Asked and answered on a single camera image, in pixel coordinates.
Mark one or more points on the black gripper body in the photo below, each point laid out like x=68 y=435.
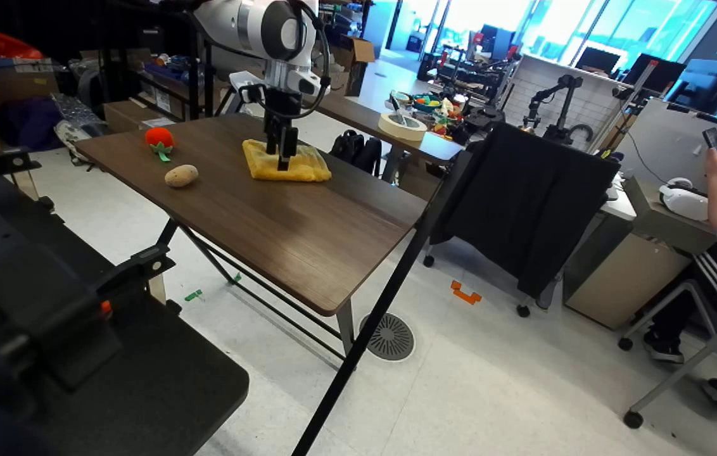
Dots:
x=283 y=104

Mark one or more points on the yellow towel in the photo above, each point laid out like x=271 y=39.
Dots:
x=311 y=166

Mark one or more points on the beige toy potato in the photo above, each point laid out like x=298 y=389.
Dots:
x=182 y=175

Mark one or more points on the black background robot arm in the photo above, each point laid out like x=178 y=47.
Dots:
x=557 y=91

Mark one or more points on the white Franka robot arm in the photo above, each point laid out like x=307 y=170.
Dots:
x=239 y=27

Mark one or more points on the seated person's hand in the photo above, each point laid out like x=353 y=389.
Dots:
x=716 y=163

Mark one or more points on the long grey desk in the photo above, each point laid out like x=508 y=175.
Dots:
x=347 y=104

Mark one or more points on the black backpack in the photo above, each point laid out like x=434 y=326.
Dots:
x=358 y=152

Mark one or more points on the small cardboard box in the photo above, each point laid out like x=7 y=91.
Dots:
x=363 y=51

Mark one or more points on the red toy tomato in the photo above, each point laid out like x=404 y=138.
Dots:
x=157 y=141

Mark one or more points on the cream tape roll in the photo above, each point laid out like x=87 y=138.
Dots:
x=402 y=128

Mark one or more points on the black shelving unit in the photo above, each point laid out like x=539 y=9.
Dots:
x=125 y=84

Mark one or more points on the colourful toy pile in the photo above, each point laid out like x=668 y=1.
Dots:
x=442 y=110

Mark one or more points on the black metal pole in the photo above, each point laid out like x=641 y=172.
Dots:
x=374 y=319

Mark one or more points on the round grey floor drain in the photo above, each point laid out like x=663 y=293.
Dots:
x=397 y=341

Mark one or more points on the black cloth covered cart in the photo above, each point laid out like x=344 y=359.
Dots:
x=526 y=204

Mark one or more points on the dark blue bag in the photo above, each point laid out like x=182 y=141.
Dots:
x=30 y=124

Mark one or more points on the black pegboard robot cart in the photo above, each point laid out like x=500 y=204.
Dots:
x=121 y=397

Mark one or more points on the black computer monitor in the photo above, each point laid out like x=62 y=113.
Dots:
x=600 y=58
x=706 y=84
x=652 y=75

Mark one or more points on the grey partition panel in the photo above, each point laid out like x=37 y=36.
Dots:
x=665 y=143

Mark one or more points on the white rounded device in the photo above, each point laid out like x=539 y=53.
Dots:
x=688 y=201

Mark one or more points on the black phone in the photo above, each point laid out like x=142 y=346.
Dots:
x=716 y=143

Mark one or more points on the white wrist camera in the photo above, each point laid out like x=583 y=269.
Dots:
x=244 y=80

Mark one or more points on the black metal table frame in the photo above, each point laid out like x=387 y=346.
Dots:
x=345 y=326

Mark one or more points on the beige pedestal cabinet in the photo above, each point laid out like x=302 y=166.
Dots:
x=627 y=280

